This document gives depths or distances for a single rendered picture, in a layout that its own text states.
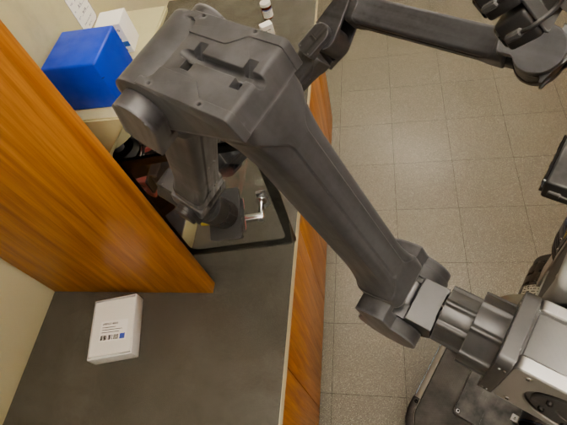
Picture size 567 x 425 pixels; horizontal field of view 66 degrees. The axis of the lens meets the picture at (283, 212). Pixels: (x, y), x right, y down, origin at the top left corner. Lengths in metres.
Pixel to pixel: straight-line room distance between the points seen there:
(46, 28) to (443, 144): 2.14
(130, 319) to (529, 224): 1.85
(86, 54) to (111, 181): 0.21
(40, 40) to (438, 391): 1.57
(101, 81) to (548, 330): 0.70
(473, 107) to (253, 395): 2.18
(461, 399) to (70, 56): 1.54
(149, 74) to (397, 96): 2.59
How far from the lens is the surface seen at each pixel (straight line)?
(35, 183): 0.90
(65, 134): 0.74
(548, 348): 0.51
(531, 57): 0.82
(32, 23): 0.86
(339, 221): 0.39
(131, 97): 0.35
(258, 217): 0.94
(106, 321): 1.26
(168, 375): 1.17
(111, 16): 0.93
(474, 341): 0.52
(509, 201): 2.44
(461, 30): 0.87
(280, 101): 0.32
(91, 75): 0.79
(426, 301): 0.54
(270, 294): 1.15
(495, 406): 1.77
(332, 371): 2.03
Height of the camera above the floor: 1.97
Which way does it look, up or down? 55 degrees down
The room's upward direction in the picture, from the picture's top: 21 degrees counter-clockwise
